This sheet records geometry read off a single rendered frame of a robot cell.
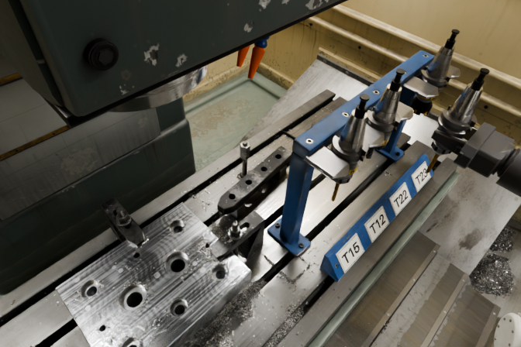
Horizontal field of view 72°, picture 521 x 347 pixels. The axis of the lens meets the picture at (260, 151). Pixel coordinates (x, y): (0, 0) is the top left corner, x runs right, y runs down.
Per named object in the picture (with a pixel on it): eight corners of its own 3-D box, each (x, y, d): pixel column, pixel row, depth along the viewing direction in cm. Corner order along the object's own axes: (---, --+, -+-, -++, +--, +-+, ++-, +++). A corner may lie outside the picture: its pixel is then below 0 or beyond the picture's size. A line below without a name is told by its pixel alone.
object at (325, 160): (355, 168, 62) (356, 165, 61) (336, 185, 59) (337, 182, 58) (322, 147, 65) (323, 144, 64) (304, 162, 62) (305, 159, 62)
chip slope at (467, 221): (501, 218, 127) (546, 170, 109) (401, 376, 92) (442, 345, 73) (309, 101, 170) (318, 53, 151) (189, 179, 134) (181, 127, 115)
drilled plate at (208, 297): (250, 281, 75) (251, 270, 71) (125, 398, 60) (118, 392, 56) (184, 214, 85) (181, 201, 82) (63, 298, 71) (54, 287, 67)
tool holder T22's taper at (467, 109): (457, 105, 72) (472, 77, 67) (476, 118, 69) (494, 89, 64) (442, 112, 70) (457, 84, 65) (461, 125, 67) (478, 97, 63)
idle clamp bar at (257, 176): (292, 169, 102) (294, 152, 98) (228, 228, 88) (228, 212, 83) (278, 160, 104) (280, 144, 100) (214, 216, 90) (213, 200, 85)
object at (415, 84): (442, 91, 78) (443, 88, 78) (430, 101, 76) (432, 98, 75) (412, 77, 82) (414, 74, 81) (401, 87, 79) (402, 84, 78)
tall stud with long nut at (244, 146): (251, 176, 100) (253, 142, 90) (244, 180, 98) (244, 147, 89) (244, 170, 101) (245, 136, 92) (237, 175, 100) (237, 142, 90)
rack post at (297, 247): (311, 244, 86) (335, 160, 64) (296, 259, 83) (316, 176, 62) (281, 218, 90) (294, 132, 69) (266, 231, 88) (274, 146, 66)
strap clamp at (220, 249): (263, 244, 85) (266, 207, 74) (220, 281, 78) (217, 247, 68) (253, 235, 87) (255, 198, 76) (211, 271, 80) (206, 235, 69)
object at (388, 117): (381, 106, 71) (391, 77, 66) (399, 118, 69) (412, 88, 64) (367, 115, 69) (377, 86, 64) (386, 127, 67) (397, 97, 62)
